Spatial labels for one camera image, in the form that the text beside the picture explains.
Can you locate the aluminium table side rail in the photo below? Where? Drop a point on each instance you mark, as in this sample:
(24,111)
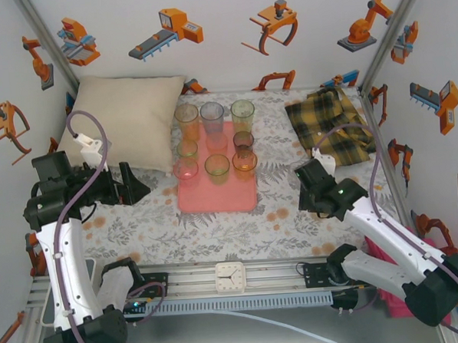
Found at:
(369,110)

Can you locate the yellow black plaid shirt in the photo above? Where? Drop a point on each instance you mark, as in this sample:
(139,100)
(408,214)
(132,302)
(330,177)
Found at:
(326,112)

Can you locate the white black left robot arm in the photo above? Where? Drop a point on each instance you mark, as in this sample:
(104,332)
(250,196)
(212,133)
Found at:
(77,271)

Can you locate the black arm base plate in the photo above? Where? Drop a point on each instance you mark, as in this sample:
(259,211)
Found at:
(158,284)
(315,275)

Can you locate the magenta folded towel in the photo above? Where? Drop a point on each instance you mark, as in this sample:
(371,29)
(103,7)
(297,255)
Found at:
(389,305)

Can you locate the floral grey tablecloth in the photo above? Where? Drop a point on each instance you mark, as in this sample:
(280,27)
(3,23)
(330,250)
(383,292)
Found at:
(252,250)

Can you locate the white square clock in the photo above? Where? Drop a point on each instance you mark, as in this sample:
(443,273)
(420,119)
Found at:
(230,278)

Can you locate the tall green plastic glass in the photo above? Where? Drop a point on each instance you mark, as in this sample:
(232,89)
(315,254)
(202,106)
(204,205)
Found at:
(243,117)

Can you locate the pink rectangular tray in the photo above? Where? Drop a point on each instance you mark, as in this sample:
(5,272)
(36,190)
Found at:
(215,197)

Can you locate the pink plastic glass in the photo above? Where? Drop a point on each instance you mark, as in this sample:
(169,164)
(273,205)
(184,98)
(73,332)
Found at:
(217,143)
(186,177)

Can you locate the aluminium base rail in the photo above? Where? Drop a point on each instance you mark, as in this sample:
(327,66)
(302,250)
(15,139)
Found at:
(196,281)

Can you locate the aluminium frame post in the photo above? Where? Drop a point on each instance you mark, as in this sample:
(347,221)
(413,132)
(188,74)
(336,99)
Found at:
(47,39)
(399,20)

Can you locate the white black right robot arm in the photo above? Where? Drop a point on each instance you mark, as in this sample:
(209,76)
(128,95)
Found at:
(382,240)

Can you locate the small green plastic glass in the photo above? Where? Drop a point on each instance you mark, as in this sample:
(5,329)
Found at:
(187,148)

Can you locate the short orange plastic glass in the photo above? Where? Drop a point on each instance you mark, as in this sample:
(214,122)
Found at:
(245,168)

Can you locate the black controller board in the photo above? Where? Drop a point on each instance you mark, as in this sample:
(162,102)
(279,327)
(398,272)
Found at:
(345,299)
(135,305)

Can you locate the tall orange plastic glass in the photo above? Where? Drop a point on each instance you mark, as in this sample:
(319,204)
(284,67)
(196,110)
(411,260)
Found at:
(188,127)

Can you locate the tall blue plastic glass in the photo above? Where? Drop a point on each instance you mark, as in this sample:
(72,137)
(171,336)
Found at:
(212,122)

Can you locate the cream pillow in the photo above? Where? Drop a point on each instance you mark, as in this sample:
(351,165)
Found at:
(134,115)

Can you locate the thin white tube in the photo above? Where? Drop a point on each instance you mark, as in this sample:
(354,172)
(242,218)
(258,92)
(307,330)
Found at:
(283,322)

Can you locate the dark smoky plastic glass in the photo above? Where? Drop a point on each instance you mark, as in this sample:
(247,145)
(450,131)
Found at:
(244,142)

